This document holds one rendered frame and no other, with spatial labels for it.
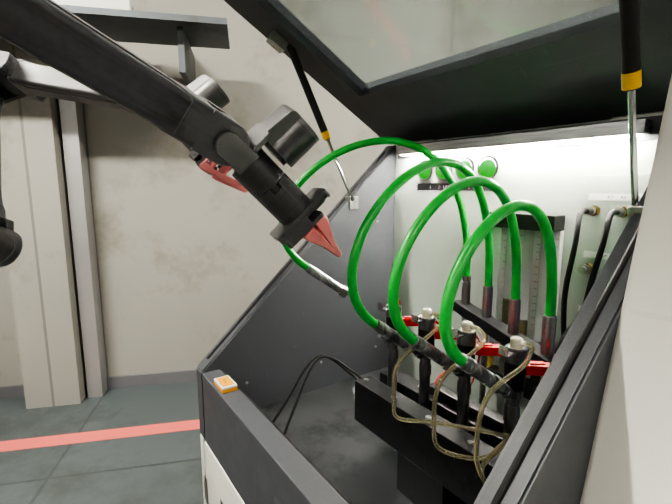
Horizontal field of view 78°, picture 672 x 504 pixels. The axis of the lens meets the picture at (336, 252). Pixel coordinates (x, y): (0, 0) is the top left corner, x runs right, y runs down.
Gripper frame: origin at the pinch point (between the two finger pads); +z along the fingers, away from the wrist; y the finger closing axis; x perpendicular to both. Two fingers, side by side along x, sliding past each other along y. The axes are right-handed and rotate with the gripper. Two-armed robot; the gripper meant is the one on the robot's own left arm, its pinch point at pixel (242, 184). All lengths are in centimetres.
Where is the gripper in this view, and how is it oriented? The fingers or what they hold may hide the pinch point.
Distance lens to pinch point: 82.9
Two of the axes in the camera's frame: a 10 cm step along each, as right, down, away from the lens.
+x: -7.2, 6.9, -0.3
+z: 6.9, 7.2, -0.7
